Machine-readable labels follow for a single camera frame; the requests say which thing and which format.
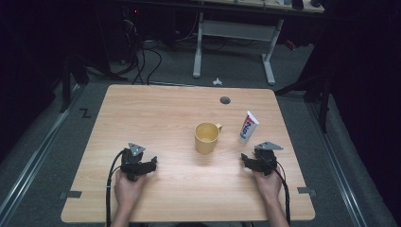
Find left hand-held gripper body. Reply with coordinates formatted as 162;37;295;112
120;142;151;183

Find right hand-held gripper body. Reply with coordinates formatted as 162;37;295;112
252;141;284;177

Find white toothpaste tube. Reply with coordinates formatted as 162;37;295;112
237;110;260;146

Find yellow cup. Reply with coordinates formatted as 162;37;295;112
193;121;223;156

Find person's right hand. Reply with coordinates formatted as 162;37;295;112
253;167;283;203

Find person's left hand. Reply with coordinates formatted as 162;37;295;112
113;169;148;207

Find grey tape strip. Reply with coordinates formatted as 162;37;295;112
296;186;318;198
59;190;83;201

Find black metal stand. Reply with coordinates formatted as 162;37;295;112
273;70;333;134
59;55;90;114

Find white-framed desk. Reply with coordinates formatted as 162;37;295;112
192;0;325;86

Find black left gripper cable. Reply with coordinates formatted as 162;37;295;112
105;148;127;227

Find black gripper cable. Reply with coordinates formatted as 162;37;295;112
105;148;127;227
273;166;292;227

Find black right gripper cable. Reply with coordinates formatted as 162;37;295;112
273;166;292;227

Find metal floor rail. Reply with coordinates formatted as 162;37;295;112
0;84;83;219
306;100;369;227

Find black floor cables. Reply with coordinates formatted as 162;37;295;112
124;18;164;86

